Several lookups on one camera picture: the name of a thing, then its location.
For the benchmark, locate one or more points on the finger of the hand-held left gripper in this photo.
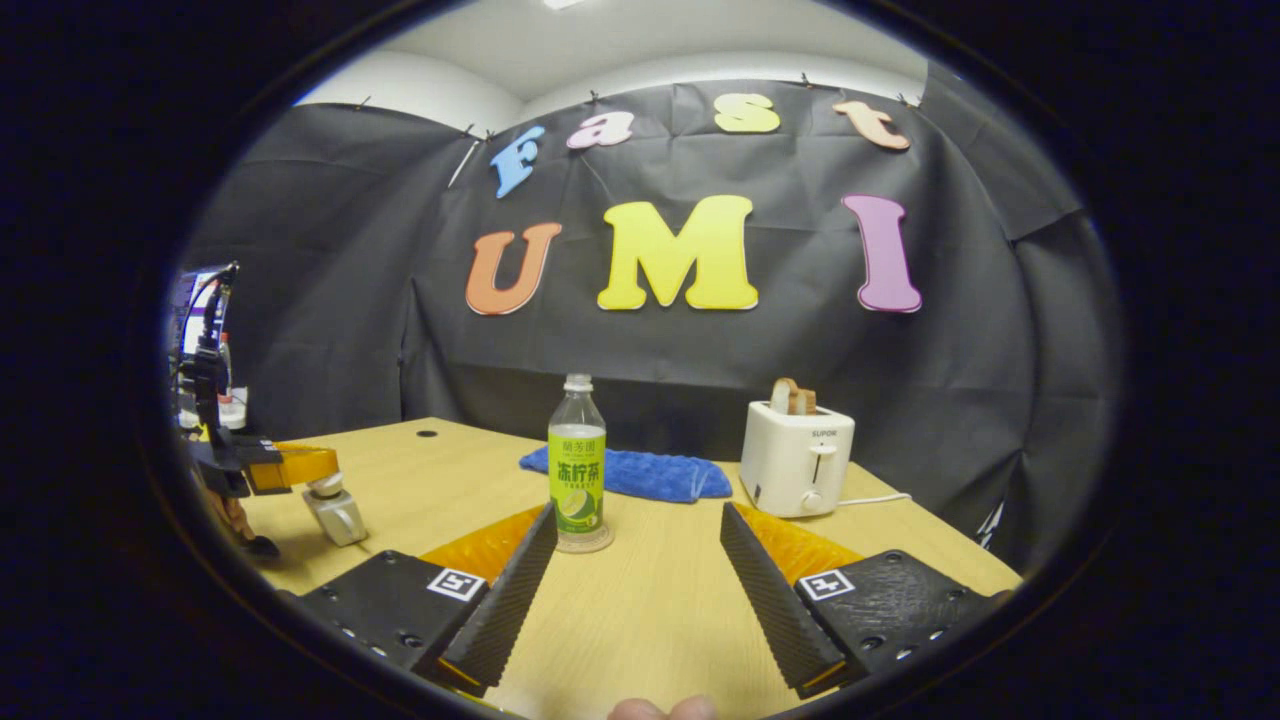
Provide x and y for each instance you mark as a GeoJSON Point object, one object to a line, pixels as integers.
{"type": "Point", "coordinates": [290, 467]}

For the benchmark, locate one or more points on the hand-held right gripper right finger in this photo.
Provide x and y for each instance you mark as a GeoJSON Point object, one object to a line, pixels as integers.
{"type": "Point", "coordinates": [770, 610]}

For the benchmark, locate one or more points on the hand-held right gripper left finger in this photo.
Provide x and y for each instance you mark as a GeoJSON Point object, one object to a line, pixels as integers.
{"type": "Point", "coordinates": [505, 600]}

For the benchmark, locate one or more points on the white teacup lid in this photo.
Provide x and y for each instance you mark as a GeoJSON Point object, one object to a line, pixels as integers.
{"type": "Point", "coordinates": [325, 486]}

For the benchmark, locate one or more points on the white square teacup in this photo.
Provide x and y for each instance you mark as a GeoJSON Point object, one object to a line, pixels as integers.
{"type": "Point", "coordinates": [338, 518]}

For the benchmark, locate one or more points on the green label water bottle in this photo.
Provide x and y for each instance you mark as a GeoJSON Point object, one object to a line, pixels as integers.
{"type": "Point", "coordinates": [578, 470]}

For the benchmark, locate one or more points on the white side table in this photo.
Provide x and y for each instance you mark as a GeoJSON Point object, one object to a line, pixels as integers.
{"type": "Point", "coordinates": [235, 410]}

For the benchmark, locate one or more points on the white toaster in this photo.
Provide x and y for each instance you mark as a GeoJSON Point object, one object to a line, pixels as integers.
{"type": "Point", "coordinates": [795, 460]}

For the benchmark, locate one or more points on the blue towel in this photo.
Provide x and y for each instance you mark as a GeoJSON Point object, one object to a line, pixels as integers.
{"type": "Point", "coordinates": [655, 475]}

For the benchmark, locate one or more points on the dark toasted bread slice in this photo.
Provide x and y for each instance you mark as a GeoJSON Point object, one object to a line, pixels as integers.
{"type": "Point", "coordinates": [806, 402]}

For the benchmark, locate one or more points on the light toasted bread slice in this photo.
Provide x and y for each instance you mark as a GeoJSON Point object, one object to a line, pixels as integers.
{"type": "Point", "coordinates": [784, 397]}

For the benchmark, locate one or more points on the black backdrop cloth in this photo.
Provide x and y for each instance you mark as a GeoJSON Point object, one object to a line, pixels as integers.
{"type": "Point", "coordinates": [700, 350]}

